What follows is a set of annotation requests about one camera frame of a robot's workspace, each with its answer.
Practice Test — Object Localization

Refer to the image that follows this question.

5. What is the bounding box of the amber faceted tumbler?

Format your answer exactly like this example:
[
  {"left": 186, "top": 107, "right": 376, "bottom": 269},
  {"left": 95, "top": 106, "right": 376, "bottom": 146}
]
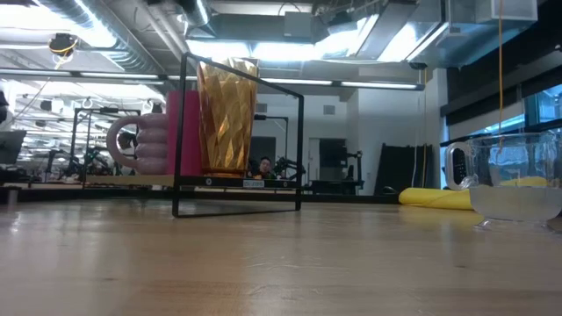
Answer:
[{"left": 196, "top": 56, "right": 260, "bottom": 178}]

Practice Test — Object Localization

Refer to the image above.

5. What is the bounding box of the lilac ribbed ceramic mug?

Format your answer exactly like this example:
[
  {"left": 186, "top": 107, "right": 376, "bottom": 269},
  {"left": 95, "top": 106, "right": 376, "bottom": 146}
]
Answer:
[{"left": 105, "top": 112, "right": 169, "bottom": 176}]

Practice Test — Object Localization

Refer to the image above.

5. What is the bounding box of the person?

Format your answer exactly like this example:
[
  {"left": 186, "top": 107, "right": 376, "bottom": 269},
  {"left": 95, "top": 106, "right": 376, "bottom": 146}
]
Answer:
[
  {"left": 256, "top": 155, "right": 278, "bottom": 180},
  {"left": 117, "top": 131, "right": 138, "bottom": 153}
]

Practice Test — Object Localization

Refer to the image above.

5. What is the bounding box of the black leaning panel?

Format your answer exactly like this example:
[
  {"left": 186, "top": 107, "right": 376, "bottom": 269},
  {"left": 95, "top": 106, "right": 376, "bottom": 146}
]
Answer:
[{"left": 374, "top": 142, "right": 435, "bottom": 197}]

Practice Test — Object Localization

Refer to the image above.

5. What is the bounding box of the yellow cloth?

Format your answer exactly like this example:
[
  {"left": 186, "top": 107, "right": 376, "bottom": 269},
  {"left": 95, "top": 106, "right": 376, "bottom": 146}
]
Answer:
[{"left": 398, "top": 176, "right": 550, "bottom": 212}]

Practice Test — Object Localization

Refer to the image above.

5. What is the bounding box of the black wire dish rack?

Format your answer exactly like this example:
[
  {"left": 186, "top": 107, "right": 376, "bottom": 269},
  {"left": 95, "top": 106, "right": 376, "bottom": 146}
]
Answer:
[{"left": 83, "top": 52, "right": 306, "bottom": 219}]

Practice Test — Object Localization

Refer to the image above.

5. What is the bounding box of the ceiling cable reel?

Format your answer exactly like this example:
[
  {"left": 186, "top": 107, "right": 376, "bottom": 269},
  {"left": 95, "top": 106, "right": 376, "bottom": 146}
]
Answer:
[{"left": 48, "top": 32, "right": 81, "bottom": 59}]

